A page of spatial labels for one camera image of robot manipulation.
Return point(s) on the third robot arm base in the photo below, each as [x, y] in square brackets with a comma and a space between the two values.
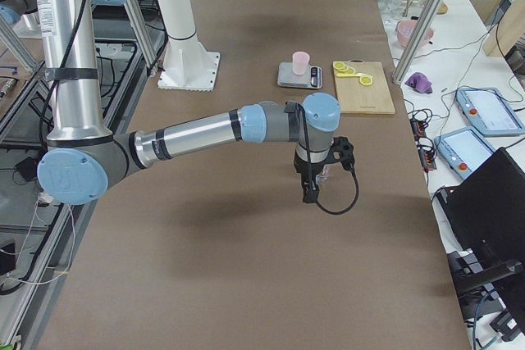
[23, 17]

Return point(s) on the black cable bundle plugs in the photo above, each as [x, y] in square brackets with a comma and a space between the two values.
[419, 120]

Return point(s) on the black monitor stand base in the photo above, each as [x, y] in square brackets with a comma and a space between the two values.
[496, 289]

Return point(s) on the bamboo cutting board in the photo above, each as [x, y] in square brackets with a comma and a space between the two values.
[356, 99]

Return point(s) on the digital kitchen scale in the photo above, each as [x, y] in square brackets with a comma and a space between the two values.
[311, 79]

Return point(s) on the blue teach pendant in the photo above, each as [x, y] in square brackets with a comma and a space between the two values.
[464, 150]
[488, 112]

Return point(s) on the black power adapter floor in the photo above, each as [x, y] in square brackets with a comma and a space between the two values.
[27, 168]

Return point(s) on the glass sauce bottle metal spout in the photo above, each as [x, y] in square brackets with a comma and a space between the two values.
[323, 176]

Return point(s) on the yellow plastic knife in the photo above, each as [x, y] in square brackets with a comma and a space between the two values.
[356, 75]

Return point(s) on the lemon slice top right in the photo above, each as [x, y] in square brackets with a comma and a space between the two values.
[365, 80]

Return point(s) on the black monitor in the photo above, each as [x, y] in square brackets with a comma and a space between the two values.
[486, 211]

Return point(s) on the pink plastic cup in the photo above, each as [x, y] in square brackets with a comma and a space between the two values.
[300, 62]

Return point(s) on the blue teach pendant far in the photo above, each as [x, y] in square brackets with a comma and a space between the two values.
[488, 112]

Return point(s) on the purple cloth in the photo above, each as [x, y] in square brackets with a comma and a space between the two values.
[419, 83]

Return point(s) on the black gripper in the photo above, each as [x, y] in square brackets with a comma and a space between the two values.
[302, 171]

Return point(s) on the blue teach pendant near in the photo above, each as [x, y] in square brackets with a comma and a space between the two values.
[464, 150]

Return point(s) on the aluminium frame post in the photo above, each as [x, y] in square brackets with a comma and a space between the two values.
[419, 33]

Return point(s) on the lemon slice lower left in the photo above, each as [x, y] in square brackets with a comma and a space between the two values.
[340, 66]

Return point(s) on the pink bowl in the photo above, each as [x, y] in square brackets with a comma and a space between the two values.
[404, 31]

